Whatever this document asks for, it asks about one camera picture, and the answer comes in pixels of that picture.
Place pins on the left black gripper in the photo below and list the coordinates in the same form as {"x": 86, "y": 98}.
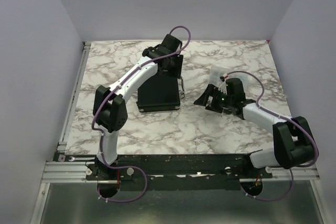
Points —
{"x": 176, "y": 72}

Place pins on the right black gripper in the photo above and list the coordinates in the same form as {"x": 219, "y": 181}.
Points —
{"x": 211, "y": 91}

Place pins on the black poker chip case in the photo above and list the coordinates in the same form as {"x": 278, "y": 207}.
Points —
{"x": 159, "y": 94}

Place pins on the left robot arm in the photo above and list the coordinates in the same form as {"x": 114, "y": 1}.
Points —
{"x": 110, "y": 103}

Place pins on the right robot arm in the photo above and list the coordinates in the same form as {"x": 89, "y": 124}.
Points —
{"x": 291, "y": 146}

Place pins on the clear plastic organizer box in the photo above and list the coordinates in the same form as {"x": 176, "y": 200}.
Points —
{"x": 217, "y": 71}

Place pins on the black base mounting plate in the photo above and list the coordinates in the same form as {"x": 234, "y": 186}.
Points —
{"x": 175, "y": 172}

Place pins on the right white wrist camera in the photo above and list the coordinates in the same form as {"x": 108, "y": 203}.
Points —
{"x": 222, "y": 86}

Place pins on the aluminium rail frame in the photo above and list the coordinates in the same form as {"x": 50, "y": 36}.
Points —
{"x": 189, "y": 130}

